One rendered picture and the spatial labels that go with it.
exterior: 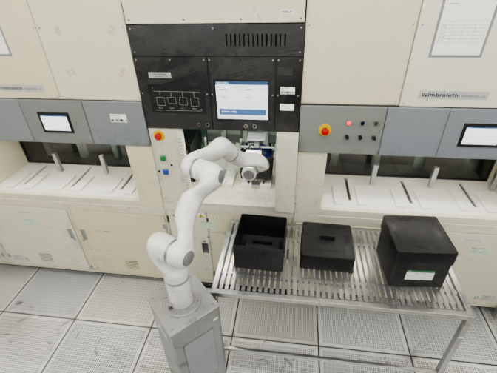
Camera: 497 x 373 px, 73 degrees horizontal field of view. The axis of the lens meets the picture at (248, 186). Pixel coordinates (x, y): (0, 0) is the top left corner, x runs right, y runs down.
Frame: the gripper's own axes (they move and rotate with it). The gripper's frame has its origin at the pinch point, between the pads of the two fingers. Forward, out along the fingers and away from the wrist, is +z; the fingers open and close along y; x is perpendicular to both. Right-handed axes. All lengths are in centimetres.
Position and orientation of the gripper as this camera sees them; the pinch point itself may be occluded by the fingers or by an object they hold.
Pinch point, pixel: (254, 149)
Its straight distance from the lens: 216.1
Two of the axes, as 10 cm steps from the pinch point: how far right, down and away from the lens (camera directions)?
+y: 9.9, 0.4, -1.2
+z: 1.2, -5.6, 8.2
